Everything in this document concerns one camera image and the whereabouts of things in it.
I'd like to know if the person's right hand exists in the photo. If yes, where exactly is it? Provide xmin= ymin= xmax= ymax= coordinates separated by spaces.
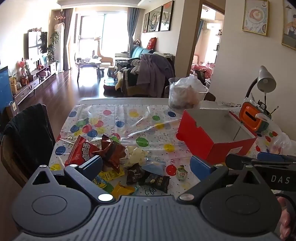
xmin=276 ymin=197 xmax=296 ymax=241

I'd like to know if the gold framed food picture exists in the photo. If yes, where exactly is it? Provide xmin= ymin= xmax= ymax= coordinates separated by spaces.
xmin=242 ymin=0 xmax=270 ymax=37

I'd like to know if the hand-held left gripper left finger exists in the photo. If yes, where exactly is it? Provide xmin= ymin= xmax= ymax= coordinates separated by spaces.
xmin=32 ymin=156 xmax=115 ymax=205

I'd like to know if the light blue snack packet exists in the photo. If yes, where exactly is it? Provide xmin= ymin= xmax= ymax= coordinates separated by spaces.
xmin=141 ymin=161 xmax=166 ymax=176

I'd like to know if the grey desk lamp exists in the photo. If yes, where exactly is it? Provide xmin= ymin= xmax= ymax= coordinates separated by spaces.
xmin=245 ymin=65 xmax=277 ymax=109

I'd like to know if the red cardboard box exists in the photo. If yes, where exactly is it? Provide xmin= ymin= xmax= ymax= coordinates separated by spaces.
xmin=176 ymin=108 xmax=258 ymax=165

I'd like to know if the black snack packet green label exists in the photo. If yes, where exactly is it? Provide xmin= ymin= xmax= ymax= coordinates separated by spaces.
xmin=144 ymin=173 xmax=171 ymax=193

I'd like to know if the teal sofa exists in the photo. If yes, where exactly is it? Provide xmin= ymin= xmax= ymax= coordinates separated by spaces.
xmin=115 ymin=46 xmax=176 ymax=98

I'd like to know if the green potted plant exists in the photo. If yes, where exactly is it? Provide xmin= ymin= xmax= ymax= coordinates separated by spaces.
xmin=47 ymin=31 xmax=60 ymax=63

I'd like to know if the blue flat panel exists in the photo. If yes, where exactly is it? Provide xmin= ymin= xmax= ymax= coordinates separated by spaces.
xmin=0 ymin=66 xmax=14 ymax=110

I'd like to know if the clear plastic bag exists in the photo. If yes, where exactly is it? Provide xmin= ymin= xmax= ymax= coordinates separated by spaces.
xmin=269 ymin=132 xmax=296 ymax=156

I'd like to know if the giraffe figure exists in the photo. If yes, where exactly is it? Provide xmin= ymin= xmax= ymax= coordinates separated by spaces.
xmin=93 ymin=37 xmax=114 ymax=68

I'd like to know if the television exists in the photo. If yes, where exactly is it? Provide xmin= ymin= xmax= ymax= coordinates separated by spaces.
xmin=23 ymin=31 xmax=48 ymax=60

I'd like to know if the orange yellow snack packet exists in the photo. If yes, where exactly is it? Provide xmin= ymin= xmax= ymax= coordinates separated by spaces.
xmin=111 ymin=182 xmax=136 ymax=201

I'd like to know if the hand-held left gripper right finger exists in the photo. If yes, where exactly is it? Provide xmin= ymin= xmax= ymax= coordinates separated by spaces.
xmin=177 ymin=155 xmax=262 ymax=205

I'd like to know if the balloon print tablecloth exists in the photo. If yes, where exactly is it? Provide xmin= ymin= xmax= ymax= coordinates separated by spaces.
xmin=48 ymin=103 xmax=296 ymax=197

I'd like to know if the bed with pink bedding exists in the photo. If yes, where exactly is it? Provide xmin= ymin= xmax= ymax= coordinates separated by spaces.
xmin=191 ymin=62 xmax=216 ymax=82

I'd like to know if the red cushion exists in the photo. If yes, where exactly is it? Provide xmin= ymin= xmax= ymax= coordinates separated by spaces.
xmin=147 ymin=37 xmax=158 ymax=50

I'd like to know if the wooden chair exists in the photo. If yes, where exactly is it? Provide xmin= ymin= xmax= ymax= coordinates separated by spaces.
xmin=0 ymin=104 xmax=56 ymax=189

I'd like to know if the clear plastic packet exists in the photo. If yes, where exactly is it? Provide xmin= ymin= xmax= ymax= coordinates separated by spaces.
xmin=219 ymin=100 xmax=241 ymax=109

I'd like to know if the grey blanket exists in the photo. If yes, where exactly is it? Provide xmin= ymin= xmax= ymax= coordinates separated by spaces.
xmin=136 ymin=53 xmax=174 ymax=98

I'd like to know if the grey curtain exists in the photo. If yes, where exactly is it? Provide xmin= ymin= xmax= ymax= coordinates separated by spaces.
xmin=126 ymin=7 xmax=139 ymax=53
xmin=62 ymin=8 xmax=75 ymax=70

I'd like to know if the black jacket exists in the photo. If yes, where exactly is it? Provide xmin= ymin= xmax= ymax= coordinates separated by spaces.
xmin=3 ymin=103 xmax=56 ymax=172

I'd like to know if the clear plastic tub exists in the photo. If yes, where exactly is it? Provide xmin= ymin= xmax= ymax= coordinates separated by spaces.
xmin=168 ymin=77 xmax=210 ymax=110

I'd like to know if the cream snack packet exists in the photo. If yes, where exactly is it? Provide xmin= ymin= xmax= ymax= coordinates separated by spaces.
xmin=125 ymin=146 xmax=149 ymax=168

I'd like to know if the black framed picture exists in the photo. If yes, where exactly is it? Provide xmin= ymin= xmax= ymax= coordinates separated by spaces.
xmin=148 ymin=6 xmax=164 ymax=32
xmin=160 ymin=0 xmax=175 ymax=32
xmin=142 ymin=12 xmax=150 ymax=33

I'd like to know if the orange green tissue holder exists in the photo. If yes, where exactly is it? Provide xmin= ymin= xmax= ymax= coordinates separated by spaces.
xmin=239 ymin=101 xmax=272 ymax=133

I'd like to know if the yellow cartoon drink pouch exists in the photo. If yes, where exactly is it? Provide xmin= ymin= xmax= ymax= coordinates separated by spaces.
xmin=91 ymin=170 xmax=125 ymax=194

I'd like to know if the red snack packet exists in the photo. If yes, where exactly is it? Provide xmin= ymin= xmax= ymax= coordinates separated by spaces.
xmin=64 ymin=135 xmax=102 ymax=168

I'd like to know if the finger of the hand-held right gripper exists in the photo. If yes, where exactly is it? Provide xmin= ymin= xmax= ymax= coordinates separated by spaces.
xmin=225 ymin=153 xmax=296 ymax=171
xmin=256 ymin=152 xmax=296 ymax=162

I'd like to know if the white plastic bag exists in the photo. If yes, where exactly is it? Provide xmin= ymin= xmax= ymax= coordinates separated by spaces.
xmin=172 ymin=75 xmax=208 ymax=107

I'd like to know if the white standing air conditioner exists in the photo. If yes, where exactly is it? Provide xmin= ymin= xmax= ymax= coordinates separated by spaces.
xmin=54 ymin=22 xmax=65 ymax=70

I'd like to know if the coffee table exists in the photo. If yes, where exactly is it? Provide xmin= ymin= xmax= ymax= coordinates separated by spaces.
xmin=75 ymin=57 xmax=102 ymax=80

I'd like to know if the small round jelly cup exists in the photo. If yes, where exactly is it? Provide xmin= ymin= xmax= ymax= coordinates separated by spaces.
xmin=176 ymin=165 xmax=188 ymax=180

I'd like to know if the dark floor cushion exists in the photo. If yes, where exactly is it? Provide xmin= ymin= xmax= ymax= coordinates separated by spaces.
xmin=103 ymin=78 xmax=121 ymax=92

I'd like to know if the wooden tv cabinet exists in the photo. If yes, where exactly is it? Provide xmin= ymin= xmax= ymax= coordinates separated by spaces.
xmin=11 ymin=61 xmax=58 ymax=100

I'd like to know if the gold framed figure picture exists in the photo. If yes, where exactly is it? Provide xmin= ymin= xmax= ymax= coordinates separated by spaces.
xmin=281 ymin=0 xmax=296 ymax=51

